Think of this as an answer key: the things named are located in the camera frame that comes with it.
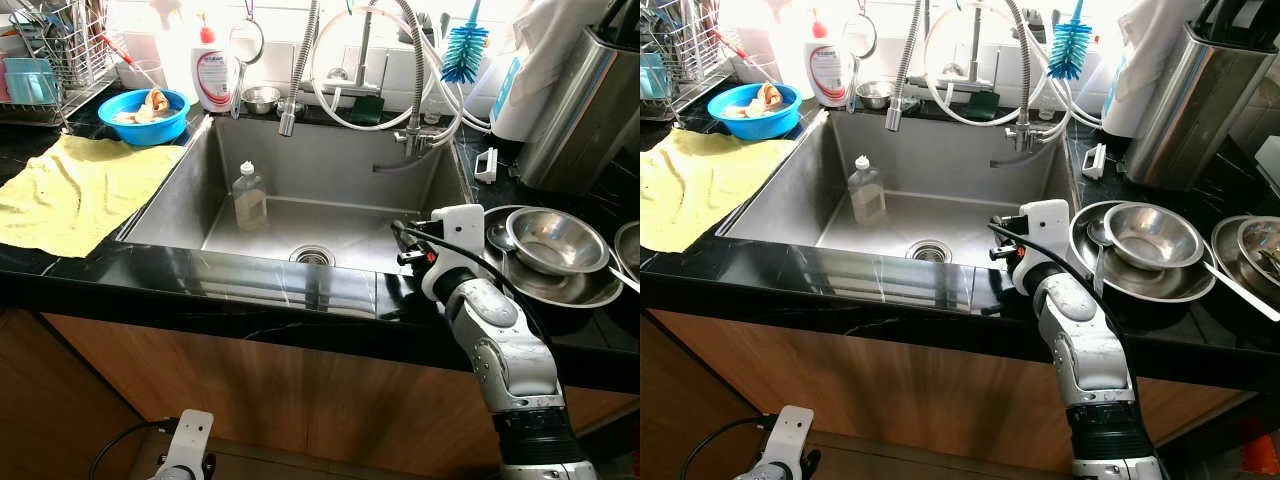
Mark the white plastic jug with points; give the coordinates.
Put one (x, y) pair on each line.
(545, 60)
(1150, 50)

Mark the brown food scraps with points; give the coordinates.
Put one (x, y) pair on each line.
(157, 100)
(768, 96)

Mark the white dish soap pump bottle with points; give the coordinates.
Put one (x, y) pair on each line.
(213, 80)
(828, 75)

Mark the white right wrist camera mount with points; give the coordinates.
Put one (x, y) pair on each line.
(1048, 230)
(460, 235)

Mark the wooden cabinet front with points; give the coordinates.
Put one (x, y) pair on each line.
(300, 400)
(900, 400)

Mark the red white thin stick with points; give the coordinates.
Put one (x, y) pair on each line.
(126, 57)
(735, 52)

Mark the large steel plate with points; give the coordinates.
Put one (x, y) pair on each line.
(630, 255)
(560, 290)
(1150, 287)
(1230, 270)

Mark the blue plastic bowl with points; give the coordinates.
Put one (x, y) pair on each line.
(150, 133)
(760, 128)

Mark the round sink drain strainer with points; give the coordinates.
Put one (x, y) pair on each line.
(312, 256)
(930, 251)

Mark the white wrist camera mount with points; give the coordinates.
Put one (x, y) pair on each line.
(190, 435)
(1048, 230)
(792, 430)
(460, 235)

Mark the stainless steel sink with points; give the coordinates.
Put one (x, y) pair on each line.
(950, 160)
(330, 170)

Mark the red plastic item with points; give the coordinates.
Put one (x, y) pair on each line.
(1260, 450)

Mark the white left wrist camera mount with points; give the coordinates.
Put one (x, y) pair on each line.
(190, 435)
(792, 430)

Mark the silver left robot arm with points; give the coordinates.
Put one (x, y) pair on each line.
(775, 473)
(175, 474)

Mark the small steel cup bowl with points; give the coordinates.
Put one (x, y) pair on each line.
(876, 95)
(261, 100)

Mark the stainless steel knife block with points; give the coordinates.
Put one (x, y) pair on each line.
(1185, 110)
(580, 120)

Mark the dark green sponge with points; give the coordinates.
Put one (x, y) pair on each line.
(988, 104)
(367, 110)

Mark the steel spoon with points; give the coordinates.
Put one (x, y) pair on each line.
(1099, 232)
(503, 232)

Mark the chrome spring neck faucet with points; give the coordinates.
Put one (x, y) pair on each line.
(897, 110)
(290, 115)

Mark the yellow cloth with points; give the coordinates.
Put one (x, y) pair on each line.
(80, 195)
(700, 190)

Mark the blue bottle brush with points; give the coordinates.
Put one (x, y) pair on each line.
(1070, 48)
(465, 52)

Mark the thin chrome water tap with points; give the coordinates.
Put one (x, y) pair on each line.
(362, 55)
(973, 50)

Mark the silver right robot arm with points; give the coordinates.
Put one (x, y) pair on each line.
(505, 350)
(1085, 345)

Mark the round metal hanging strainer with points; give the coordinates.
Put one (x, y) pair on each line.
(248, 42)
(860, 38)

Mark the clear plastic bottle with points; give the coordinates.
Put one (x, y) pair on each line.
(867, 198)
(250, 205)

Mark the teal plastic container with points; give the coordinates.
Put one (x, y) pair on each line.
(655, 78)
(30, 82)

